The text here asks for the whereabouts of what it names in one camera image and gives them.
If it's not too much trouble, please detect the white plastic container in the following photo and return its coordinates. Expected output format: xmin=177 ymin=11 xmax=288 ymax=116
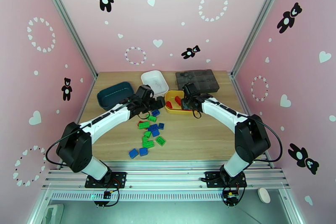
xmin=141 ymin=70 xmax=169 ymax=100

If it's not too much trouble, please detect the dark blue plastic container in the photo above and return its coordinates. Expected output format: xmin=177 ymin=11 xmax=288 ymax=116
xmin=97 ymin=81 xmax=135 ymax=111

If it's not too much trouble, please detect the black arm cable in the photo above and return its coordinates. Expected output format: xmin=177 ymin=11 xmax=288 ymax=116
xmin=192 ymin=94 xmax=284 ymax=163
xmin=45 ymin=101 xmax=147 ymax=166

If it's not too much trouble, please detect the slotted white cable duct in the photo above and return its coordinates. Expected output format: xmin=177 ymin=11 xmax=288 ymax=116
xmin=49 ymin=191 xmax=227 ymax=202

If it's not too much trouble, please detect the white plastic object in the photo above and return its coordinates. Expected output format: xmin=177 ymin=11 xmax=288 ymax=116
xmin=42 ymin=203 xmax=65 ymax=224

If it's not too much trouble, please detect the aluminium frame post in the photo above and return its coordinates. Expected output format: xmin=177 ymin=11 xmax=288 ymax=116
xmin=230 ymin=0 xmax=292 ymax=77
xmin=35 ymin=0 xmax=98 ymax=79

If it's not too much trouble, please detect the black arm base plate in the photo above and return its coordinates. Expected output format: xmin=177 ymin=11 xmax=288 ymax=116
xmin=204 ymin=171 xmax=248 ymax=189
xmin=84 ymin=171 xmax=128 ymax=189

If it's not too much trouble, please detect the aluminium mounting rail frame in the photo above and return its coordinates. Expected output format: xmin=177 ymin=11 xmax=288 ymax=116
xmin=41 ymin=161 xmax=291 ymax=191

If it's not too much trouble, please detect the black compartment organizer tray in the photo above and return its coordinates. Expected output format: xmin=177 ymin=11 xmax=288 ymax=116
xmin=175 ymin=69 xmax=220 ymax=94

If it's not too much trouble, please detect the yellow plastic container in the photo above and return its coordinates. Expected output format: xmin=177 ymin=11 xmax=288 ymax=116
xmin=164 ymin=90 xmax=200 ymax=115

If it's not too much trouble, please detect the white oval object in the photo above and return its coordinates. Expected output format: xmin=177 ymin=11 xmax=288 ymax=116
xmin=257 ymin=187 xmax=271 ymax=204

